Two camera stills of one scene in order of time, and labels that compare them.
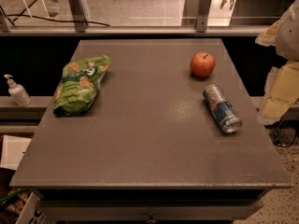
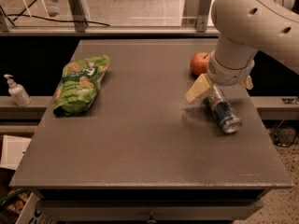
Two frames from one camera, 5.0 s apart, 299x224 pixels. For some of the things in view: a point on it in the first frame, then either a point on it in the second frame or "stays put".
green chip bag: (79, 85) stays put
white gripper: (290, 35) to (229, 75)
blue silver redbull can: (222, 108) stays put
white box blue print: (34, 213) stays put
